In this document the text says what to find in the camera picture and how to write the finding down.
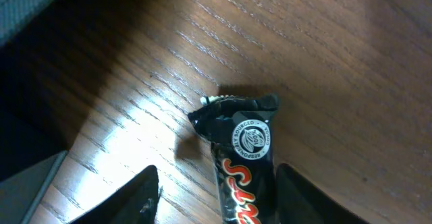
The black gift box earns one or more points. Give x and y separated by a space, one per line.
30 158

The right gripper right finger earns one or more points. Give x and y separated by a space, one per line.
301 202

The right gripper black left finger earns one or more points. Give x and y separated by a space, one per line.
136 202

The black chocolate bar wrapper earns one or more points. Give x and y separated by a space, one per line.
239 132

